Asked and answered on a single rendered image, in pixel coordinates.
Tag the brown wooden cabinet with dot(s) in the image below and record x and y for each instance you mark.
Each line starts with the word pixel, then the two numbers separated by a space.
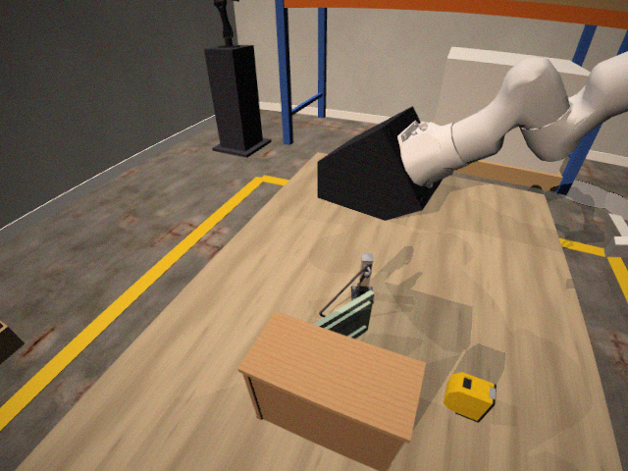
pixel 320 383

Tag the yellow tape measure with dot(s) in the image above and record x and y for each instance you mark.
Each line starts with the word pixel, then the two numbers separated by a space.
pixel 469 396

